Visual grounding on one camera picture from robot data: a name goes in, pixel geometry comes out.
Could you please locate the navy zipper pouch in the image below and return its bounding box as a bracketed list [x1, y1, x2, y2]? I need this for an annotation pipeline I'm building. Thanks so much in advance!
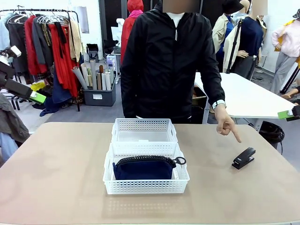
[112, 154, 187, 181]

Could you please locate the large white perforated plastic basket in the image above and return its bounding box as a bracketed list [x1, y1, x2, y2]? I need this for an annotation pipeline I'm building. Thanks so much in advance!
[102, 141, 190, 195]

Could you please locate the brown cardboard box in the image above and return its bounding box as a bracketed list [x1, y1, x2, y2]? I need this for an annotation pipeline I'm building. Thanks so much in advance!
[192, 86, 208, 101]

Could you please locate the dark grey hanging garment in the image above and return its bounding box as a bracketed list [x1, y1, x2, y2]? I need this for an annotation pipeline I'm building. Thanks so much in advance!
[5, 20, 29, 74]

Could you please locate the black hanging scarf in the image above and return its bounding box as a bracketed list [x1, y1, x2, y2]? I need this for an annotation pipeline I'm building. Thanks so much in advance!
[54, 22, 68, 60]

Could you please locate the white machine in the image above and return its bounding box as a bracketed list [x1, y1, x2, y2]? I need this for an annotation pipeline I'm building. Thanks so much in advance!
[106, 53, 118, 81]

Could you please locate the black metal clothes rack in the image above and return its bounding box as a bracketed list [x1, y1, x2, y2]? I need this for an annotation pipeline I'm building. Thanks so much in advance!
[0, 8, 82, 112]

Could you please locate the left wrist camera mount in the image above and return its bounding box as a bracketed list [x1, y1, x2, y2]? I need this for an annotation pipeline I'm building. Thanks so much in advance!
[0, 45, 22, 60]

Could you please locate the beige hanging garment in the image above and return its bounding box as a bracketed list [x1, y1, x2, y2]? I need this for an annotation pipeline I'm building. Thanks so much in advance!
[68, 19, 83, 63]

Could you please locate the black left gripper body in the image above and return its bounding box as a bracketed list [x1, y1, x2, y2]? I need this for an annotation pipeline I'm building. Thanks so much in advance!
[0, 61, 17, 90]

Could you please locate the person right forearm black sleeve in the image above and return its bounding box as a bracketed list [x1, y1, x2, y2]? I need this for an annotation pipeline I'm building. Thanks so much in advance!
[120, 70, 139, 119]

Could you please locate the red hanging jacket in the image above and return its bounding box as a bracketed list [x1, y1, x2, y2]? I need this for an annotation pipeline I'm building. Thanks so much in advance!
[24, 15, 49, 76]

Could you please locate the slanted grey paper roll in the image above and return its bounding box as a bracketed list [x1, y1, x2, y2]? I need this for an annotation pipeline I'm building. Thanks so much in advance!
[71, 66, 88, 90]

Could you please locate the small white perforated plastic basket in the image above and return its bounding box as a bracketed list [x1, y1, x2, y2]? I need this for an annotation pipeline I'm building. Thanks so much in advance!
[111, 118, 178, 144]

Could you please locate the person left forearm black sleeve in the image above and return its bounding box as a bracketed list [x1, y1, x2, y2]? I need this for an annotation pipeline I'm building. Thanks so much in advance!
[198, 67, 227, 106]

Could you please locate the grey cloth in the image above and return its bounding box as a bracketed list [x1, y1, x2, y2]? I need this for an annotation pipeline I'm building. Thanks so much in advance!
[0, 93, 30, 144]

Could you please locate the silver wrist watch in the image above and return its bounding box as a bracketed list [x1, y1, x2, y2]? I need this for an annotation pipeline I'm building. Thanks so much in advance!
[211, 99, 226, 110]

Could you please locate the mannequin with navy top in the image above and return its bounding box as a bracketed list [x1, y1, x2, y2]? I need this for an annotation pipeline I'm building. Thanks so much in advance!
[224, 0, 268, 81]

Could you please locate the person in black jacket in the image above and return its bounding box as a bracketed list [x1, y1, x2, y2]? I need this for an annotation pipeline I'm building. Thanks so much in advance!
[120, 0, 227, 125]

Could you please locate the person left hand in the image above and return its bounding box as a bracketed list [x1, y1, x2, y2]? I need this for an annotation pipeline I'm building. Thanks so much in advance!
[214, 106, 243, 144]

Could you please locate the grey hanging jacket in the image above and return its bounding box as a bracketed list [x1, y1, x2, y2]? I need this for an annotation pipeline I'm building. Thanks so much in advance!
[32, 15, 55, 67]

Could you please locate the light blue hanging garment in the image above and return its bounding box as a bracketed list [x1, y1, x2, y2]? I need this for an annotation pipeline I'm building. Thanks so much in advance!
[0, 13, 12, 51]

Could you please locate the white wall poster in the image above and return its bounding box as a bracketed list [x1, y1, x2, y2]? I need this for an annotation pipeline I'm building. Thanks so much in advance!
[75, 5, 90, 34]

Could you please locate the pale blue cloth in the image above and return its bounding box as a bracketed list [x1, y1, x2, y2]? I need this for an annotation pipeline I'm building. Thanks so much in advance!
[0, 132, 19, 162]

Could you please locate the yellow bag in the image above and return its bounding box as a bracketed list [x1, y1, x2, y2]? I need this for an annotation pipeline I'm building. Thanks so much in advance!
[30, 81, 45, 92]

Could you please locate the navy cloth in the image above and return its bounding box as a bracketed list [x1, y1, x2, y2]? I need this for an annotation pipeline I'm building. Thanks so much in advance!
[39, 70, 73, 117]

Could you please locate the mannequin with beige trench coat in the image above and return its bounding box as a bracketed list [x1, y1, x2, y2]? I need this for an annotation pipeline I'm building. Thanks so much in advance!
[211, 0, 245, 71]

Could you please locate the long red hanging dress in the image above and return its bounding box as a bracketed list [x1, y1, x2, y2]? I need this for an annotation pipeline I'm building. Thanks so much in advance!
[48, 22, 80, 98]

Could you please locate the grey plastic storage bin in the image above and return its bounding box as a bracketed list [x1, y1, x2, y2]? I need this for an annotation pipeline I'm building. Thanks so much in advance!
[81, 77, 117, 107]

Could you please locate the black bag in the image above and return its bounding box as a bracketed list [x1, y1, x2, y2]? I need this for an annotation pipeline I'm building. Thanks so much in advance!
[86, 43, 99, 63]

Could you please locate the brown roll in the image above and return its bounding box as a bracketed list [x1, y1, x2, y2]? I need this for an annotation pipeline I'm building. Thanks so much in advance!
[98, 65, 105, 91]

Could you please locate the black coiled cable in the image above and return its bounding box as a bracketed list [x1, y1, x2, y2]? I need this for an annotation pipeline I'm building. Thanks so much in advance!
[258, 120, 285, 150]

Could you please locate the mannequin with pink sweater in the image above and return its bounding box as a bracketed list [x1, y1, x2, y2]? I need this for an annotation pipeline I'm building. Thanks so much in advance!
[270, 8, 300, 95]

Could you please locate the black stapler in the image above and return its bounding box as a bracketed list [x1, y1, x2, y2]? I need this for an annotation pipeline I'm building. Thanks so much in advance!
[231, 147, 256, 170]

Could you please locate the tall grey paper roll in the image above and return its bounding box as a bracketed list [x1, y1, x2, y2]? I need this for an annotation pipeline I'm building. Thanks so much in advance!
[90, 59, 98, 91]

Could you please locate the white background table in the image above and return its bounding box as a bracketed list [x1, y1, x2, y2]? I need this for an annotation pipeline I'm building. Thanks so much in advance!
[194, 72, 296, 119]

